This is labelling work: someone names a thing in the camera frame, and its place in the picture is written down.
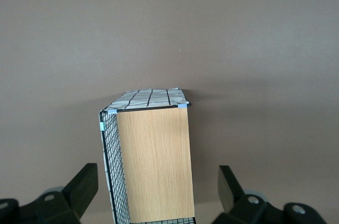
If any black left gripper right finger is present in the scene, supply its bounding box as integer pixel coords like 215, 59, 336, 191
211, 165, 325, 224

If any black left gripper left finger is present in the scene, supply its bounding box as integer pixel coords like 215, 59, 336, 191
0, 163, 99, 224

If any light wooden step shelf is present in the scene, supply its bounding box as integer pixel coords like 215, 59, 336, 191
115, 107, 196, 224

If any black wire basket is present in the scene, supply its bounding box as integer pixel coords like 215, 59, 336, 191
98, 88, 197, 224

